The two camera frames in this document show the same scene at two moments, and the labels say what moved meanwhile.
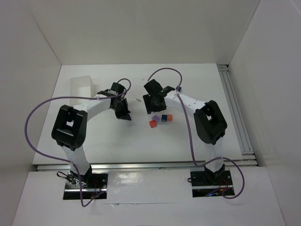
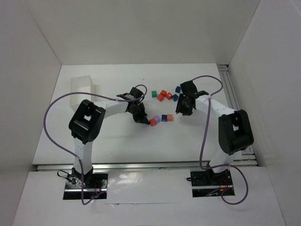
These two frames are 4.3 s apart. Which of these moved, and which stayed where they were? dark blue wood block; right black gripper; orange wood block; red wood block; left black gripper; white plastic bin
Moved: right black gripper; left black gripper
Stayed: orange wood block; red wood block; dark blue wood block; white plastic bin
